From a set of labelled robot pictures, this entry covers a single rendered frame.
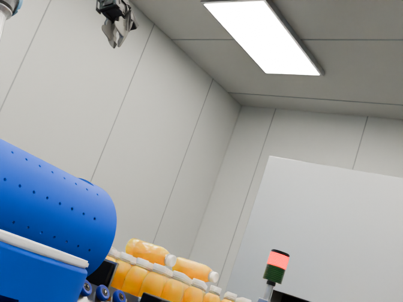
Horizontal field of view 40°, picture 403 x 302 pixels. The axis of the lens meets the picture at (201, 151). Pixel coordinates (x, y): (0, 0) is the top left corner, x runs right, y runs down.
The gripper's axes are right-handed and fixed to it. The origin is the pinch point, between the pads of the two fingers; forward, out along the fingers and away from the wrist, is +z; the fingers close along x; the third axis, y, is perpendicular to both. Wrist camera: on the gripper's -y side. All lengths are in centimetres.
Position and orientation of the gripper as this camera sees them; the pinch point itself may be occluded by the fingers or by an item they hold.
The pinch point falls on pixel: (117, 45)
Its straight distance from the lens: 168.7
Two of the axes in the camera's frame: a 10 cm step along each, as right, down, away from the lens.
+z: 0.1, 9.2, -3.9
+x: 9.1, -1.7, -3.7
